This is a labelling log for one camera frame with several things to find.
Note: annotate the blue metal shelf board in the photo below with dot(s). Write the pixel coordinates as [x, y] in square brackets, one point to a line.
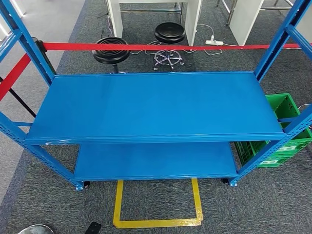
[156, 161]
[156, 106]

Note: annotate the blue metal shelf rack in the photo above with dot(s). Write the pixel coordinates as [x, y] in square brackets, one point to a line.
[280, 42]

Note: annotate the long red barrier belt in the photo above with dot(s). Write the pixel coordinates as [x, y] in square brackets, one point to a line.
[171, 47]

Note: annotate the black round stool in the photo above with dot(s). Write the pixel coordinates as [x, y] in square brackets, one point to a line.
[169, 32]
[110, 50]

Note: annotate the yellow floor tape square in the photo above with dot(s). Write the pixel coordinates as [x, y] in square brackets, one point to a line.
[118, 206]

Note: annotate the white power strip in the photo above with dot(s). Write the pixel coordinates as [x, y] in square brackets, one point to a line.
[214, 42]

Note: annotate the white panel desk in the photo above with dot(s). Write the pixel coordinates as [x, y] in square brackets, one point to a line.
[243, 19]
[117, 19]

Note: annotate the black robot mobile base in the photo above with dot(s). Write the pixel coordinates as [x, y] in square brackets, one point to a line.
[93, 227]

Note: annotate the short red barrier belt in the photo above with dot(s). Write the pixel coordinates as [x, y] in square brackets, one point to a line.
[13, 76]

